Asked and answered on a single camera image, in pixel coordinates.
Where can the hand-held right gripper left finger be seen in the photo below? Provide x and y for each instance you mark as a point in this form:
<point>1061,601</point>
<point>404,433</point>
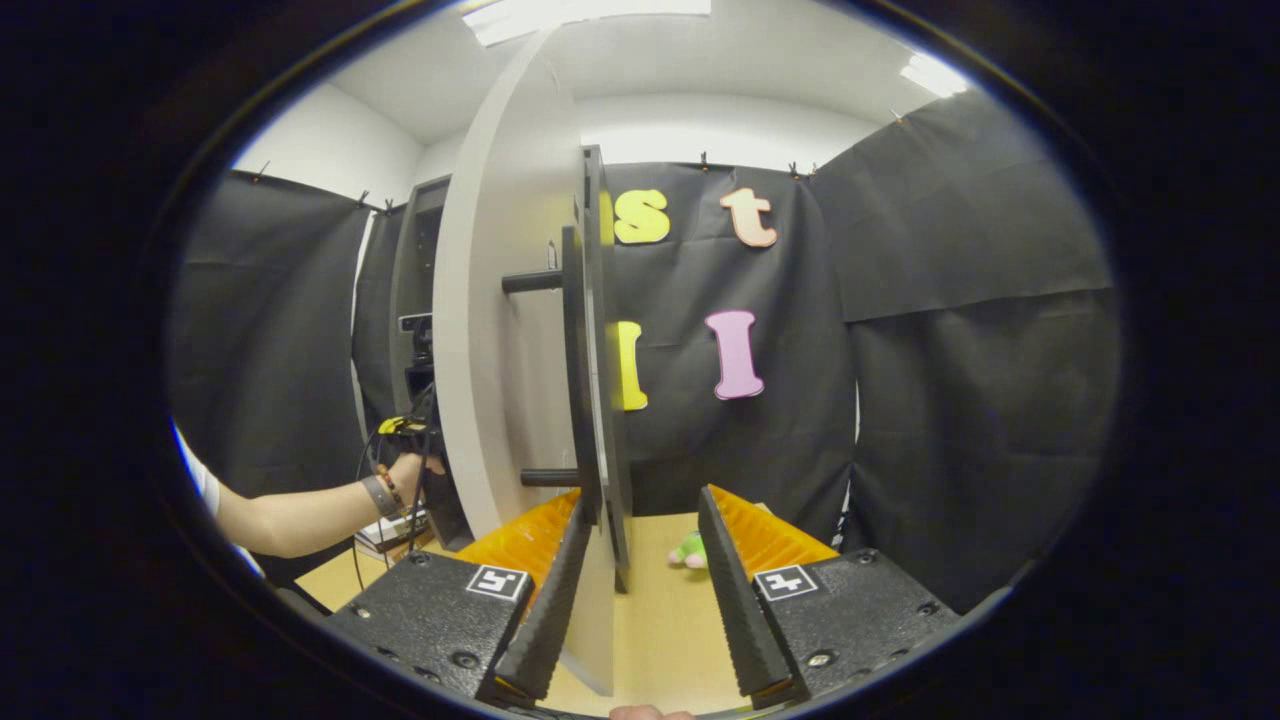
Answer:
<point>555,610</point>

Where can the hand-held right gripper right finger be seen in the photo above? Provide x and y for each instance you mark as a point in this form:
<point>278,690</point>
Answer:
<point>735,610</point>

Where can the green and pink plush toy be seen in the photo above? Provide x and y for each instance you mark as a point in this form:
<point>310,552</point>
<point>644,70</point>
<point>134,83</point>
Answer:
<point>690,552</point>

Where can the grey wristband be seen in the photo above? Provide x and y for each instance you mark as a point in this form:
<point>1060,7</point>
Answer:
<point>377,497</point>

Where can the brown book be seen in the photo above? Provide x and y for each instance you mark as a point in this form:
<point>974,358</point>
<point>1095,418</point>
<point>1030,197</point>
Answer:
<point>395,545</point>

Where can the white shirt sleeve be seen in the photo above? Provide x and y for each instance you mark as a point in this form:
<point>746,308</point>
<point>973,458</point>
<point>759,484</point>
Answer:
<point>205,485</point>

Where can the black backdrop cloth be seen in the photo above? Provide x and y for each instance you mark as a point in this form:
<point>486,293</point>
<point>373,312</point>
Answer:
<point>950,400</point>

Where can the large ceiling light panel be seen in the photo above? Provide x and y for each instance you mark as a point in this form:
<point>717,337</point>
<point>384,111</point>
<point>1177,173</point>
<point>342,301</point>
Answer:
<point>590,15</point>

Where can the small ceiling light panel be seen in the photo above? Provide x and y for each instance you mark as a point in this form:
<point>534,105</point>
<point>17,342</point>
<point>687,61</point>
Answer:
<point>935,75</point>

